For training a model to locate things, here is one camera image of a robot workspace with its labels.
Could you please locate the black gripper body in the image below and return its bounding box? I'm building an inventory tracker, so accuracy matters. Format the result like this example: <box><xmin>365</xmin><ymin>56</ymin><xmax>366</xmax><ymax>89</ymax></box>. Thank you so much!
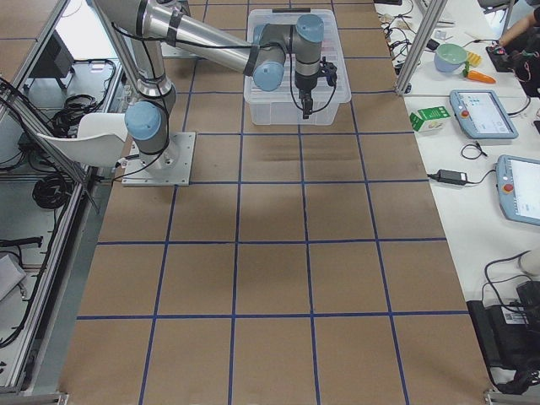
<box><xmin>294</xmin><ymin>73</ymin><xmax>316</xmax><ymax>106</ymax></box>

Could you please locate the clear plastic box lid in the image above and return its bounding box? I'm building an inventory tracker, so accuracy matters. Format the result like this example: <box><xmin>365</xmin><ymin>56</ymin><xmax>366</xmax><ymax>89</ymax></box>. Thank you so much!
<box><xmin>244</xmin><ymin>9</ymin><xmax>351</xmax><ymax>114</ymax></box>

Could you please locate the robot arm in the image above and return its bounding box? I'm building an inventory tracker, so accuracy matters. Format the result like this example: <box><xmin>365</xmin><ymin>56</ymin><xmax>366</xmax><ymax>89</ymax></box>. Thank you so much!
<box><xmin>93</xmin><ymin>1</ymin><xmax>328</xmax><ymax>181</ymax></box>

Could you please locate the green white carton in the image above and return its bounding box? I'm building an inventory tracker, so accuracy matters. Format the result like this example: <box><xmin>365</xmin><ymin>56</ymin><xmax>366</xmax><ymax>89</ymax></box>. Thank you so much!
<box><xmin>409</xmin><ymin>105</ymin><xmax>451</xmax><ymax>132</ymax></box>

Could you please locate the green bowl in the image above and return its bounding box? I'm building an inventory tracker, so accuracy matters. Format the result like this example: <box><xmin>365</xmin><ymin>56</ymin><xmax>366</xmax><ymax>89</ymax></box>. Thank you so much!
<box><xmin>434</xmin><ymin>43</ymin><xmax>467</xmax><ymax>73</ymax></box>

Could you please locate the black power adapter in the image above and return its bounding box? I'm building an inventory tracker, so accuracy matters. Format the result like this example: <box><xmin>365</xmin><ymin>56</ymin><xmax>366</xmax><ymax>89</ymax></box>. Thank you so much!
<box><xmin>437</xmin><ymin>170</ymin><xmax>468</xmax><ymax>186</ymax></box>

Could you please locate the toy carrot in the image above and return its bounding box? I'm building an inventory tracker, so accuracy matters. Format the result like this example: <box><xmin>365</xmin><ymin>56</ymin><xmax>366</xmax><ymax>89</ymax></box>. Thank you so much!
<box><xmin>462</xmin><ymin>70</ymin><xmax>497</xmax><ymax>84</ymax></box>

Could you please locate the blue teach pendant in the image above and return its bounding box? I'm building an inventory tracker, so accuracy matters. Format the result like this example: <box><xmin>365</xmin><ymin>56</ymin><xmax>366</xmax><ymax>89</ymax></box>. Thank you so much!
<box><xmin>449</xmin><ymin>89</ymin><xmax>519</xmax><ymax>140</ymax></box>
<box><xmin>496</xmin><ymin>154</ymin><xmax>539</xmax><ymax>225</ymax></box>

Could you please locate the white chair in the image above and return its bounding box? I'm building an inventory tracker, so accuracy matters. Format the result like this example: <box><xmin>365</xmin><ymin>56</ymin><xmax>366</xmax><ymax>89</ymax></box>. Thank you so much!
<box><xmin>37</xmin><ymin>113</ymin><xmax>127</xmax><ymax>167</ymax></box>

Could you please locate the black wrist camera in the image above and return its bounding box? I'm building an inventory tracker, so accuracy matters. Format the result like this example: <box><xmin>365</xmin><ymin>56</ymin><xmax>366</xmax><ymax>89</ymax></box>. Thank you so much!
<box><xmin>320</xmin><ymin>57</ymin><xmax>338</xmax><ymax>88</ymax></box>

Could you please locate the black box latch handle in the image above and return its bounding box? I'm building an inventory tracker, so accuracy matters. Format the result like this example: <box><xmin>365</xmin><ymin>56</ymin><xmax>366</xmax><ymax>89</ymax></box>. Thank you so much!
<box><xmin>272</xmin><ymin>7</ymin><xmax>311</xmax><ymax>14</ymax></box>

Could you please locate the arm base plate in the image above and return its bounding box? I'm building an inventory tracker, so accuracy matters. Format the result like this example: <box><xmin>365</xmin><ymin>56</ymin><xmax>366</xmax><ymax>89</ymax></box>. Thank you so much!
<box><xmin>121</xmin><ymin>132</ymin><xmax>196</xmax><ymax>186</ymax></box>

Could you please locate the aluminium frame post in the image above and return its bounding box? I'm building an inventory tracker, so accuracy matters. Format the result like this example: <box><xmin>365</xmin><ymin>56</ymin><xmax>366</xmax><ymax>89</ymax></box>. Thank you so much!
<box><xmin>395</xmin><ymin>0</ymin><xmax>447</xmax><ymax>95</ymax></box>

